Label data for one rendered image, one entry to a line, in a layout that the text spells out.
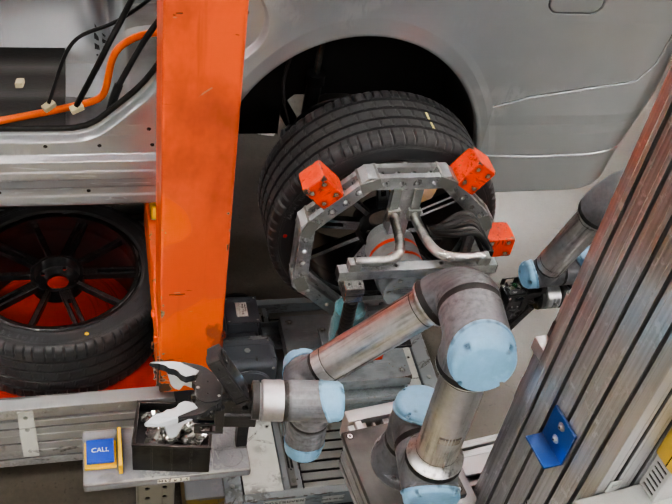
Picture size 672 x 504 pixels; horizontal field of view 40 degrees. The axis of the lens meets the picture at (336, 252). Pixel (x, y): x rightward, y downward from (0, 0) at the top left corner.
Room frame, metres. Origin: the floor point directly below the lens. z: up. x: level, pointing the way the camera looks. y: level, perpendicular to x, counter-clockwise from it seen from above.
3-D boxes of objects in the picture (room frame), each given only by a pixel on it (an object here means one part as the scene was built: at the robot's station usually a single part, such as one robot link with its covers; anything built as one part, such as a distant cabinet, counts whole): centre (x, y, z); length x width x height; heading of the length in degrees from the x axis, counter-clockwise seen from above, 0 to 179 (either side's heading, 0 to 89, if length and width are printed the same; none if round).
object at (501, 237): (2.01, -0.44, 0.85); 0.09 x 0.08 x 0.07; 109
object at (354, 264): (1.76, -0.09, 1.03); 0.19 x 0.18 x 0.11; 19
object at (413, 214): (1.82, -0.28, 1.03); 0.19 x 0.18 x 0.11; 19
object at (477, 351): (1.10, -0.27, 1.19); 0.15 x 0.12 x 0.55; 12
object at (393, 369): (2.07, -0.09, 0.32); 0.40 x 0.30 x 0.28; 109
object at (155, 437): (1.39, 0.33, 0.51); 0.20 x 0.14 x 0.13; 100
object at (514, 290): (1.80, -0.51, 0.86); 0.12 x 0.08 x 0.09; 113
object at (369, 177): (1.91, -0.14, 0.85); 0.54 x 0.07 x 0.54; 109
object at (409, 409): (1.22, -0.24, 0.98); 0.13 x 0.12 x 0.14; 12
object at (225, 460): (1.39, 0.34, 0.44); 0.43 x 0.17 x 0.03; 109
